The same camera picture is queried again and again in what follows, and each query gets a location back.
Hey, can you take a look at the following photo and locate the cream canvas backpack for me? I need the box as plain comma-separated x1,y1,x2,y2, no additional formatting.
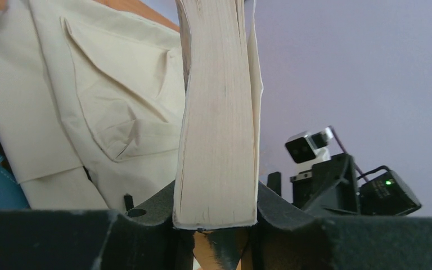
0,1,185,212

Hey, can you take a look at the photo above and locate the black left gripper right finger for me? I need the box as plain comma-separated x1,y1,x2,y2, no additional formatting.
253,184,432,269

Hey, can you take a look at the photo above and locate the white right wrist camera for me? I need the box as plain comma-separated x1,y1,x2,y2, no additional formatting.
285,127,334,174

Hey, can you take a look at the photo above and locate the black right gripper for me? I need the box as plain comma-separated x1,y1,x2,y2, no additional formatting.
266,153,359,217

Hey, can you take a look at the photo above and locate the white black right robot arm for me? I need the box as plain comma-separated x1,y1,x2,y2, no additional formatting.
290,153,422,217

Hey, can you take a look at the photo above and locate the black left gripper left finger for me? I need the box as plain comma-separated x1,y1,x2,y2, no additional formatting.
0,184,194,269

